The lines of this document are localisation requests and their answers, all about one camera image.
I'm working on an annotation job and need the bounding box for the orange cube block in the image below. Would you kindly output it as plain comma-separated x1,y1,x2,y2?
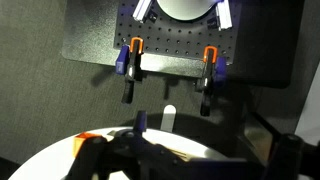
73,132,102,158

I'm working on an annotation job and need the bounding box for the black cart top plate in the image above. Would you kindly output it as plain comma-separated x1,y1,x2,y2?
61,0,306,89

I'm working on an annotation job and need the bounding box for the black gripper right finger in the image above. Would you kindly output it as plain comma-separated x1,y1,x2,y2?
244,111,306,180

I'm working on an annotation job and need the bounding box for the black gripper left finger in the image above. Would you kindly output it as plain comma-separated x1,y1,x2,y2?
66,110,188,180

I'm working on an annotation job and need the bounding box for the aluminium extrusion bar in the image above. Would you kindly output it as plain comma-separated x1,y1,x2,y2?
132,0,154,24
214,0,234,31

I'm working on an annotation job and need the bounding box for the blue orange black clamp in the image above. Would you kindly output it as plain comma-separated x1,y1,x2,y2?
114,36,145,105
194,45,228,118

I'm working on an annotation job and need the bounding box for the white round table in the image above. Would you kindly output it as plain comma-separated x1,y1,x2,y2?
8,126,234,180

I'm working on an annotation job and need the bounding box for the white table foot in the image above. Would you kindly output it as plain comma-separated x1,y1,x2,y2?
160,104,177,133

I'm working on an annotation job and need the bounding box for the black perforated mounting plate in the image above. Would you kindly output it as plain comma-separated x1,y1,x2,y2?
113,0,239,66

